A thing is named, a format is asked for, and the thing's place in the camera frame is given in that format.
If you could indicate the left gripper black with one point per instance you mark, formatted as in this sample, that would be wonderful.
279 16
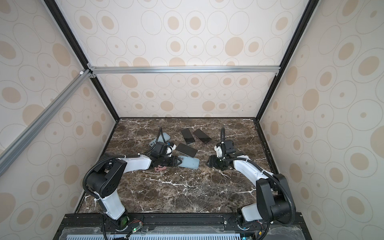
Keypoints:
174 161

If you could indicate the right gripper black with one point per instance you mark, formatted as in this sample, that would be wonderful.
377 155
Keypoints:
212 160

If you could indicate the light blue case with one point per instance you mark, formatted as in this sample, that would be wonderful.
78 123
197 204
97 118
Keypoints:
163 137
189 162

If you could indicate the black phone silver edge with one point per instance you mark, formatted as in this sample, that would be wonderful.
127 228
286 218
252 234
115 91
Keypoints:
189 151

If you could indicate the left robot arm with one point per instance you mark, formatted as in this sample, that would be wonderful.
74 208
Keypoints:
101 180

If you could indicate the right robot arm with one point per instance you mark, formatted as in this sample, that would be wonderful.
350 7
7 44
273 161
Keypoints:
274 199

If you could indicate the pink phone case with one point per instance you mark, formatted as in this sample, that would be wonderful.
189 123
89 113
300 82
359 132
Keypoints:
160 168

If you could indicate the black phone grey edge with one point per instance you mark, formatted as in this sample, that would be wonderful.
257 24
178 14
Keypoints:
187 135

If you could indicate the black phone purple edge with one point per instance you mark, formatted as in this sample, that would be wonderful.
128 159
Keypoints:
204 138

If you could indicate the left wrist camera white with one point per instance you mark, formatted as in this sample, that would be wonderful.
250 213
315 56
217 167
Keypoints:
170 148

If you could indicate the black base frame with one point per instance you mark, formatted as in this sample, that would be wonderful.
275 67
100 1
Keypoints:
179 226

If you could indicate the horizontal aluminium rail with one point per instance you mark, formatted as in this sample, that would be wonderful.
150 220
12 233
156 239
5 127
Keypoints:
184 70

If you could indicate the left slanted aluminium rail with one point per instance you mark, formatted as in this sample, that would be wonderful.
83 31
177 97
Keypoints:
25 138

